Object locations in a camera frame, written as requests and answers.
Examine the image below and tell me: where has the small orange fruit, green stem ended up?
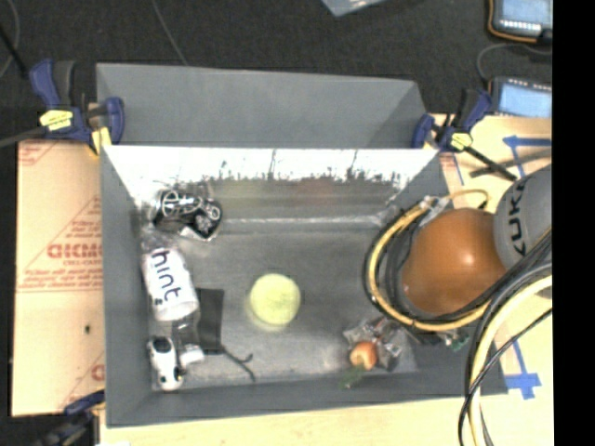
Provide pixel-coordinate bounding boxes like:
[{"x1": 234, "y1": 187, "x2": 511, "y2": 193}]
[{"x1": 337, "y1": 340, "x2": 379, "y2": 389}]

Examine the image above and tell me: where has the yellow tennis ball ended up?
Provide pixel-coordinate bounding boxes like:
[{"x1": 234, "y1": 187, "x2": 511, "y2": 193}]
[{"x1": 245, "y1": 272, "x2": 302, "y2": 333}]

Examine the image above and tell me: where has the brown cardboard board, red print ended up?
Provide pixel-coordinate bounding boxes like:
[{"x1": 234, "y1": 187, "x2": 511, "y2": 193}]
[{"x1": 9, "y1": 138, "x2": 106, "y2": 417}]

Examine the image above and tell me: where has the black and silver patterned pouch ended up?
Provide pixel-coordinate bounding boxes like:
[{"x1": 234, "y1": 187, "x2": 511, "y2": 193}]
[{"x1": 152, "y1": 187, "x2": 224, "y2": 242}]

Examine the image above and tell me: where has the black flat tag with cord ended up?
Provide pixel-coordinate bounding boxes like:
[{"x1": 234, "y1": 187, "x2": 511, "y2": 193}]
[{"x1": 193, "y1": 287, "x2": 258, "y2": 384}]

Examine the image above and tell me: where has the grey metal bin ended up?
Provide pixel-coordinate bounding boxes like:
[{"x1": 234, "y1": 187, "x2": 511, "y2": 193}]
[{"x1": 95, "y1": 62, "x2": 509, "y2": 427}]

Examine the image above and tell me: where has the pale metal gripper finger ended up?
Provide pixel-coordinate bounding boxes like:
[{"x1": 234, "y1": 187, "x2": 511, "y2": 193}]
[
  {"x1": 342, "y1": 321, "x2": 378, "y2": 343},
  {"x1": 377, "y1": 336, "x2": 404, "y2": 372}
]

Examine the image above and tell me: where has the clear plastic bottle, white label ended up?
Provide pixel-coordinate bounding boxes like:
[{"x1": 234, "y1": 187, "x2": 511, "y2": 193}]
[{"x1": 139, "y1": 230, "x2": 206, "y2": 367}]

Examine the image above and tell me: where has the white and black toy car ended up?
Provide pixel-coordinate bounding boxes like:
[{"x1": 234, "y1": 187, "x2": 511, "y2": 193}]
[{"x1": 147, "y1": 336, "x2": 185, "y2": 392}]

